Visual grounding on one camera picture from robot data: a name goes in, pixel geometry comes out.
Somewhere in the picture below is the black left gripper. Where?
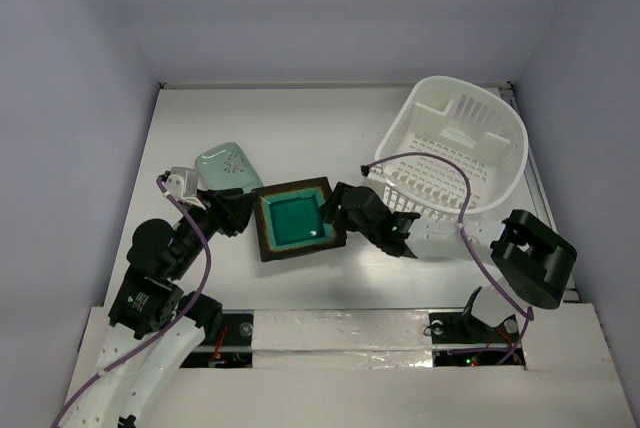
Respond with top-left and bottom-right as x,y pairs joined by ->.
170,185 -> 258,277

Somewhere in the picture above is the light green speckled plate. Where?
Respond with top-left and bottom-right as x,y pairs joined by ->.
195,142 -> 263,193

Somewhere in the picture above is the black teal square plate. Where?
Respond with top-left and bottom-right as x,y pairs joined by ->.
252,177 -> 346,262

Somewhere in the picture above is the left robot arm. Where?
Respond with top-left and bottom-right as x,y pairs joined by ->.
52,173 -> 257,427

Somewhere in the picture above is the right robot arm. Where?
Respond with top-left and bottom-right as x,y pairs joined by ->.
320,183 -> 577,340

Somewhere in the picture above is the white plastic dish rack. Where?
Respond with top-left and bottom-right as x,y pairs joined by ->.
375,76 -> 528,218

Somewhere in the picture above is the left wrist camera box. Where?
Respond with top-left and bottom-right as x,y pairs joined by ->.
164,167 -> 199,203

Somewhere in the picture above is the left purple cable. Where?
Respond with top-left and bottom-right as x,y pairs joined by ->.
49,173 -> 213,427

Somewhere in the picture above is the purple cable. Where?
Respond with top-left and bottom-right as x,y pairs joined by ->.
49,173 -> 213,427
359,153 -> 536,365

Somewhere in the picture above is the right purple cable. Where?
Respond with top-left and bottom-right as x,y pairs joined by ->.
359,153 -> 536,365

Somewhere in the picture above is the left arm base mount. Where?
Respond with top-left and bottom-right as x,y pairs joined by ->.
181,310 -> 254,369

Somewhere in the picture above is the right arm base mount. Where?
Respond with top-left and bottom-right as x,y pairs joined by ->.
423,288 -> 526,368

